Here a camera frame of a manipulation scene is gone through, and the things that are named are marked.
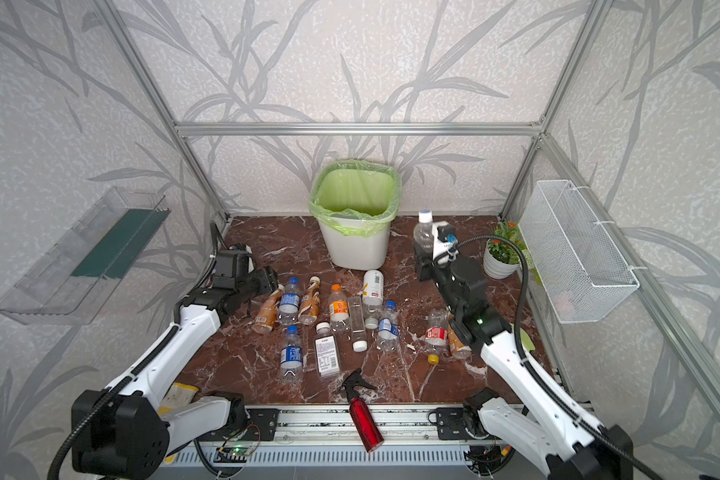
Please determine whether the blue cap bottle row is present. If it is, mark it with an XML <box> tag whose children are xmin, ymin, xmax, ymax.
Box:
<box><xmin>278</xmin><ymin>277</ymin><xmax>302</xmax><ymax>326</ymax></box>

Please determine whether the brown coffee bottle cream cap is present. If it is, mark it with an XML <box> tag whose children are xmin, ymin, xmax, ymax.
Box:
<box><xmin>298</xmin><ymin>276</ymin><xmax>321</xmax><ymax>325</ymax></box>

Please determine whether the blue label bottle front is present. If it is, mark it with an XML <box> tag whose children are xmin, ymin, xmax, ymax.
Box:
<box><xmin>279</xmin><ymin>325</ymin><xmax>304</xmax><ymax>384</ymax></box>

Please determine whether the white label yogurt bottle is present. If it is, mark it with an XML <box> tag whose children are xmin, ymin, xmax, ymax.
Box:
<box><xmin>362</xmin><ymin>270</ymin><xmax>384</xmax><ymax>307</ymax></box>

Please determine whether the small blue cap bottle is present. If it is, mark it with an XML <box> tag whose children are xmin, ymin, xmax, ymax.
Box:
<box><xmin>376</xmin><ymin>300</ymin><xmax>399</xmax><ymax>352</ymax></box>

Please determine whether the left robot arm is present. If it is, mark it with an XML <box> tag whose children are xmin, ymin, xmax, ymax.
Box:
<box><xmin>47</xmin><ymin>267</ymin><xmax>278</xmax><ymax>479</ymax></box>

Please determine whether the brown bottle near right arm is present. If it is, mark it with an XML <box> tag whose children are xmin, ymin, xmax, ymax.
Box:
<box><xmin>447</xmin><ymin>327</ymin><xmax>472</xmax><ymax>360</ymax></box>

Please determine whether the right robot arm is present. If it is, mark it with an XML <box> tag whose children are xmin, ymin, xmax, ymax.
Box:
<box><xmin>414</xmin><ymin>246</ymin><xmax>659</xmax><ymax>479</ymax></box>

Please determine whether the green bin liner bag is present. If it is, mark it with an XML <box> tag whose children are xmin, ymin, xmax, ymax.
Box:
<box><xmin>308</xmin><ymin>159</ymin><xmax>402</xmax><ymax>237</ymax></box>

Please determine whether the white waste bin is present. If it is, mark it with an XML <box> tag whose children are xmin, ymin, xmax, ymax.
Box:
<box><xmin>316</xmin><ymin>163</ymin><xmax>398</xmax><ymax>272</ymax></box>

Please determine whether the potted plant in white pot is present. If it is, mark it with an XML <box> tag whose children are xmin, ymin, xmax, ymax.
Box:
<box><xmin>483</xmin><ymin>221</ymin><xmax>535</xmax><ymax>280</ymax></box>

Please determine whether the red label crushed bottle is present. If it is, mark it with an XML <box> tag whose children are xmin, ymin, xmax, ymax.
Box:
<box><xmin>425</xmin><ymin>310</ymin><xmax>449</xmax><ymax>366</ymax></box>

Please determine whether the white label flat bottle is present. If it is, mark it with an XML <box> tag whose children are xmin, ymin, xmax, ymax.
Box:
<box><xmin>315</xmin><ymin>322</ymin><xmax>341</xmax><ymax>378</ymax></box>

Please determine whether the orange cap clear bottle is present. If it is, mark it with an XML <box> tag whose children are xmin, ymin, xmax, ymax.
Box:
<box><xmin>328</xmin><ymin>284</ymin><xmax>349</xmax><ymax>334</ymax></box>

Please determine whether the yellow work glove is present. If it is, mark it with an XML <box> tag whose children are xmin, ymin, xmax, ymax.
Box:
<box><xmin>157</xmin><ymin>382</ymin><xmax>199</xmax><ymax>415</ymax></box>

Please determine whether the clear square bottle white cap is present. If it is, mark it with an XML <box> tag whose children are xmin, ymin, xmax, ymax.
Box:
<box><xmin>348</xmin><ymin>296</ymin><xmax>368</xmax><ymax>353</ymax></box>

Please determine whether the green circuit board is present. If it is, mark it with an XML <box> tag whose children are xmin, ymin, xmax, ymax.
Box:
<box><xmin>213</xmin><ymin>445</ymin><xmax>258</xmax><ymax>464</ymax></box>

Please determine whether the right wiring bundle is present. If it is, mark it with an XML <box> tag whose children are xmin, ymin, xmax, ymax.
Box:
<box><xmin>464</xmin><ymin>443</ymin><xmax>514</xmax><ymax>478</ymax></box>

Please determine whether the red spray bottle black trigger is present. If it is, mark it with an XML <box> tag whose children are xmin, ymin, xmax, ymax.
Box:
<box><xmin>341</xmin><ymin>368</ymin><xmax>384</xmax><ymax>453</ymax></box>

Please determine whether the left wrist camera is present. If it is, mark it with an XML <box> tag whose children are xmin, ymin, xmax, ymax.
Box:
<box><xmin>214</xmin><ymin>248</ymin><xmax>254</xmax><ymax>279</ymax></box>

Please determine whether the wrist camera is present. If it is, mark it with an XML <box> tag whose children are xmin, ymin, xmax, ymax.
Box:
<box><xmin>432</xmin><ymin>221</ymin><xmax>458</xmax><ymax>265</ymax></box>
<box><xmin>214</xmin><ymin>248</ymin><xmax>254</xmax><ymax>279</ymax></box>

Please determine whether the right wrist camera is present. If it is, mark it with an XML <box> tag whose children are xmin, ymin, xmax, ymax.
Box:
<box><xmin>432</xmin><ymin>221</ymin><xmax>458</xmax><ymax>265</ymax></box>

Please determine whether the white wire mesh basket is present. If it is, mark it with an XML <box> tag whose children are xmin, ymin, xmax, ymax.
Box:
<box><xmin>519</xmin><ymin>180</ymin><xmax>640</xmax><ymax>324</ymax></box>

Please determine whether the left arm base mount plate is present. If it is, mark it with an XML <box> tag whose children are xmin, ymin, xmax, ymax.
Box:
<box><xmin>199</xmin><ymin>408</ymin><xmax>280</xmax><ymax>442</ymax></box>

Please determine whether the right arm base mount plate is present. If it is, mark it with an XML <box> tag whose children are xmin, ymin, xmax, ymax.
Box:
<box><xmin>427</xmin><ymin>407</ymin><xmax>490</xmax><ymax>441</ymax></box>

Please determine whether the clear acrylic wall shelf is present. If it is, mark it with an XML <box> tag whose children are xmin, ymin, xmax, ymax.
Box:
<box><xmin>0</xmin><ymin>187</ymin><xmax>170</xmax><ymax>326</ymax></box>

